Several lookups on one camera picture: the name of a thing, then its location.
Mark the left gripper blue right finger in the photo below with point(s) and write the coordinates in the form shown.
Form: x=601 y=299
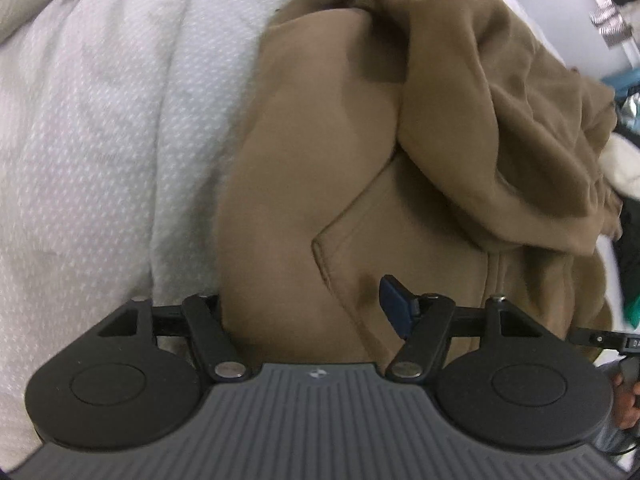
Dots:
x=423 y=323

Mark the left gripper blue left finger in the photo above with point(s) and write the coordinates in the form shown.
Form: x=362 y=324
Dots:
x=212 y=348

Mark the brown hoodie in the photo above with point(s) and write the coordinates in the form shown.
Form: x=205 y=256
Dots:
x=435 y=140

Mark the person's right hand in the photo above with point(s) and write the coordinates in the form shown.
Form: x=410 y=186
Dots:
x=624 y=411

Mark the green garment on bed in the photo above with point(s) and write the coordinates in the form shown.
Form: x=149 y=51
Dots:
x=631 y=311

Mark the striped hanging garment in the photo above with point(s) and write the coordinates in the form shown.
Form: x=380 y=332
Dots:
x=611 y=26

